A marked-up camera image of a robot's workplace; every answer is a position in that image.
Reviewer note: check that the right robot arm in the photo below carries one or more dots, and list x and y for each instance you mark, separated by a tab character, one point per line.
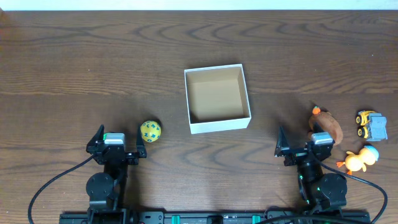
322	192

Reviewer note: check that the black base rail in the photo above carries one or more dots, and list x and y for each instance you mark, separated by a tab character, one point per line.
269	216

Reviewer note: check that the white cardboard box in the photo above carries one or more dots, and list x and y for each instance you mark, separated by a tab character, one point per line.
217	99

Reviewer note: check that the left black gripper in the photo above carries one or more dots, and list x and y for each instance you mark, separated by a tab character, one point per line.
115	155

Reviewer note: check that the brown plush toy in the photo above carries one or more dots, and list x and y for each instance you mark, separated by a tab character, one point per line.
327	122

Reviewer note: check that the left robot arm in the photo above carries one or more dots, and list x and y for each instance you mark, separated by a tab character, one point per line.
106	189

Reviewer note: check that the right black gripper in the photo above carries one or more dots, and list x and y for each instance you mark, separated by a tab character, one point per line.
301	154

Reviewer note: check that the yellow grey toy truck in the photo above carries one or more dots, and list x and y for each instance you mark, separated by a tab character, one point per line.
372	126

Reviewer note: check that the orange toy duck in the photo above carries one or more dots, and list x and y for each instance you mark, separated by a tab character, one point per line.
367	156

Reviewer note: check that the yellow ball with blue letters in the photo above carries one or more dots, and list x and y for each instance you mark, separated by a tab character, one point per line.
150	131

